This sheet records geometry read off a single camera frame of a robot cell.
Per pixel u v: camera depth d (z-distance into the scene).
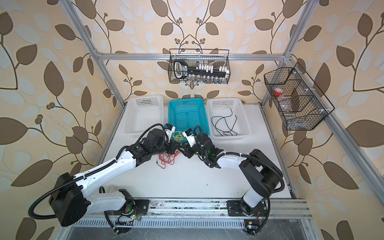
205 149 0.68
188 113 1.16
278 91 0.81
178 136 0.83
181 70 0.85
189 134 0.75
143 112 1.16
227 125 1.05
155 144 0.62
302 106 0.73
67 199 0.40
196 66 0.83
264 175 0.45
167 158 0.89
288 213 0.74
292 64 0.85
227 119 1.11
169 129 0.72
